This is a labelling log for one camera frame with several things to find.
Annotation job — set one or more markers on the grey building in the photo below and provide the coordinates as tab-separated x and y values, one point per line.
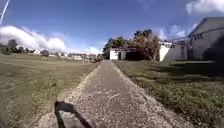
203	40

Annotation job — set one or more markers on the dry grass field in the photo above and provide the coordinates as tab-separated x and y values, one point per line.
33	83

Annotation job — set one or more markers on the green grass lawn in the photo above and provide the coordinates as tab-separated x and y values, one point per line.
186	93

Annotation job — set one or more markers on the row of distant houses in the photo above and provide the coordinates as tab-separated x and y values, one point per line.
60	54

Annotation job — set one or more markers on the robot's own part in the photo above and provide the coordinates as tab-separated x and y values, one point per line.
68	115

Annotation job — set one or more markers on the grey gravel path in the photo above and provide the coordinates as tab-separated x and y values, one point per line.
106	90

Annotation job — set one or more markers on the pale pole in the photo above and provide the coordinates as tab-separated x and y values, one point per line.
4	11

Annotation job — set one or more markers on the small white building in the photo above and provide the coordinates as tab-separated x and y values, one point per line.
115	54

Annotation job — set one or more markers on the white wall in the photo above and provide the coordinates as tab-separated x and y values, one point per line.
164	52

